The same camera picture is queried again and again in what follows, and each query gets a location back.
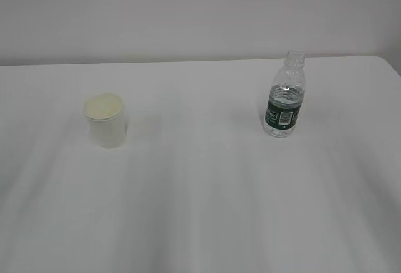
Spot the clear water bottle green label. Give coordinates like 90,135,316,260
263,51,306,138

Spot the white paper cup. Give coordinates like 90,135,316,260
83,93,127,148

